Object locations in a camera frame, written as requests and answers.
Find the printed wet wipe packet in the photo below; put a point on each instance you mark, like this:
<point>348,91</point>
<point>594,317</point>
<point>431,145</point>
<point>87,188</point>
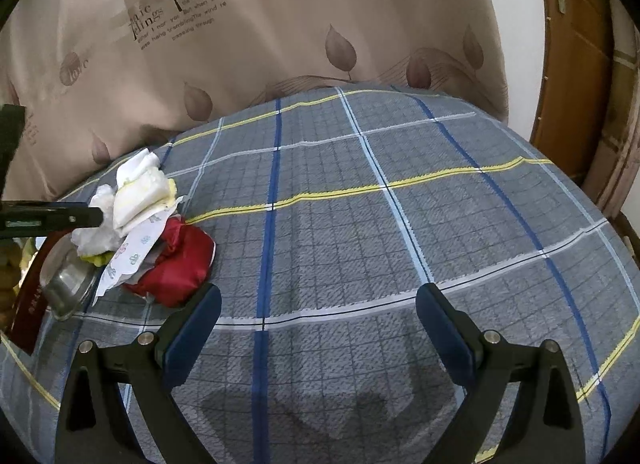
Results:
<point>128,259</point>

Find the brown wooden door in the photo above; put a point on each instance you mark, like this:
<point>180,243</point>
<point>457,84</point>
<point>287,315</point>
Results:
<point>576,81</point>

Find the beige leaf print curtain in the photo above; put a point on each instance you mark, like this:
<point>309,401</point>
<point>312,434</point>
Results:
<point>98,78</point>

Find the white yellow mesh cloth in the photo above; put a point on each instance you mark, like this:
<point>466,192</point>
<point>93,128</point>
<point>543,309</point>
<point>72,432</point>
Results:
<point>143,190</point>

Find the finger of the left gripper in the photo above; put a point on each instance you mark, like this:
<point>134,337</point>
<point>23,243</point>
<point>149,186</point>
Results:
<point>34,219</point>

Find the red fabric pouch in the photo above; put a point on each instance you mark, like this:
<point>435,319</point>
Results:
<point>179,269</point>

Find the red gold tin tray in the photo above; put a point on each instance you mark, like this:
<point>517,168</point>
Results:
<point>31,304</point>

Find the white plastic bag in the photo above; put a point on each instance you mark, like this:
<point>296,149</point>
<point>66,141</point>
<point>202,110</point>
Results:
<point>103,239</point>

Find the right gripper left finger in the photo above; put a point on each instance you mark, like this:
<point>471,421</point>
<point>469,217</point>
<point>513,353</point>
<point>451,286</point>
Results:
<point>93,424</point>

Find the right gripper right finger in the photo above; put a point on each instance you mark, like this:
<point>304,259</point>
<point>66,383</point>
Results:
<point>544,425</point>

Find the grey plaid table cloth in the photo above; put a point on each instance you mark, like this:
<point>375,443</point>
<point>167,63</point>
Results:
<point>329,209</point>

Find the steel bowl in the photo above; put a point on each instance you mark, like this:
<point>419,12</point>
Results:
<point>65,279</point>

